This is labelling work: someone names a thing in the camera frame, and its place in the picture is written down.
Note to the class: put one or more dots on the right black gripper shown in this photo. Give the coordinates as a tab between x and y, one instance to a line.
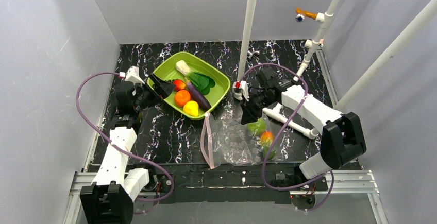
251	103

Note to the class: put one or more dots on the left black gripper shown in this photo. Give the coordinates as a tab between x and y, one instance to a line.
151	88

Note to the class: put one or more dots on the red fake fruit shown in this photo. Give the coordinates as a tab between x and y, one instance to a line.
179	85

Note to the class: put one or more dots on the green fake apple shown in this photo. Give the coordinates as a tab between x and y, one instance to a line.
257	128

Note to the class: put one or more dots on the orange fake fruit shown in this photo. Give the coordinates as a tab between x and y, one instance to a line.
181	98

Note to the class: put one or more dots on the yellow fake pepper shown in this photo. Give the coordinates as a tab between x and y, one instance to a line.
191	108

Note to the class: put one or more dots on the purple fake eggplant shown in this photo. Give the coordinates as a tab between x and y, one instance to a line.
197	96

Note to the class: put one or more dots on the clear zip top bag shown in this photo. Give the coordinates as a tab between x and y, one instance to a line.
227	141

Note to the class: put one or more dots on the green fake leaf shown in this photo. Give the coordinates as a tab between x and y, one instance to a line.
201	81

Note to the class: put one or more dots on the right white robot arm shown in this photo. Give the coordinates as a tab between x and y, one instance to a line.
342	134

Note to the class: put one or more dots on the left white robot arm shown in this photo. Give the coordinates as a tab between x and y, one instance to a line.
111	195

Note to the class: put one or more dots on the orange green fake mango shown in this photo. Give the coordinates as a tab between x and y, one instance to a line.
266	141

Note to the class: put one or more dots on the lime green plastic tray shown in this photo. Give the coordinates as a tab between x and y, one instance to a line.
167	71

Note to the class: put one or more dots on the small metal fitting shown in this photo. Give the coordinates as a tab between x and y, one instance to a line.
252	54

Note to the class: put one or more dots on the white PVC pipe frame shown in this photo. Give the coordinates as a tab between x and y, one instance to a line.
325	21

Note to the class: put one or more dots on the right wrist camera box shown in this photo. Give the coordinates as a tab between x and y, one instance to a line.
240	90

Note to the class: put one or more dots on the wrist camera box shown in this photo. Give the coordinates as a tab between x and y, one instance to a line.
132	75
240	90

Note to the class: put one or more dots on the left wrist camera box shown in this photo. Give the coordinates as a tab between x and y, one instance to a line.
132	75

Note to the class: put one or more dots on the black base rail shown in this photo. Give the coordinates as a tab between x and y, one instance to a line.
227	183

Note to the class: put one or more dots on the orange faucet handle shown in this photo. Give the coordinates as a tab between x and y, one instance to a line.
301	15

